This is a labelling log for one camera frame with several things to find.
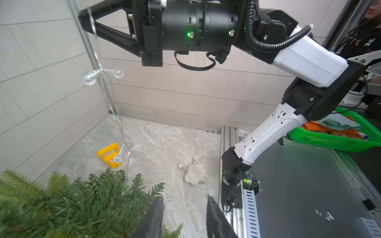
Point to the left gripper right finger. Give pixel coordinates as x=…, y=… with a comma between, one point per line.
x=216, y=223

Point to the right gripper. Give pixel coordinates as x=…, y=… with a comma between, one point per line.
x=180, y=26

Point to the green plastic bin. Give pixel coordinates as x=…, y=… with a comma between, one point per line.
x=366, y=137

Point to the white fluffy plush toy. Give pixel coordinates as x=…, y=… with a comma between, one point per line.
x=195, y=173

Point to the aluminium mounting rail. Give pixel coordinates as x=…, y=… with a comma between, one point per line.
x=238, y=205

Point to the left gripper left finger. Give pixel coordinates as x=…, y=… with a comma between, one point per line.
x=151, y=225

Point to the right circuit board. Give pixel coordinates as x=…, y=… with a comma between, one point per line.
x=252, y=184

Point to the small green christmas tree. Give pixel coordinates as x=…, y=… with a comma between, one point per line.
x=101, y=206

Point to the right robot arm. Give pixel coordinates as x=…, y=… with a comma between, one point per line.
x=276, y=77

